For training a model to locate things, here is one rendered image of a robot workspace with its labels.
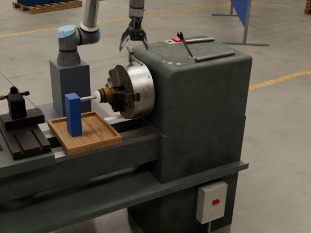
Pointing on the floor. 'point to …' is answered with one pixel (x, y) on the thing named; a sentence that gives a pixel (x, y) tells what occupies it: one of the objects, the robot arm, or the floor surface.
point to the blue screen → (245, 10)
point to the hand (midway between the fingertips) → (133, 51)
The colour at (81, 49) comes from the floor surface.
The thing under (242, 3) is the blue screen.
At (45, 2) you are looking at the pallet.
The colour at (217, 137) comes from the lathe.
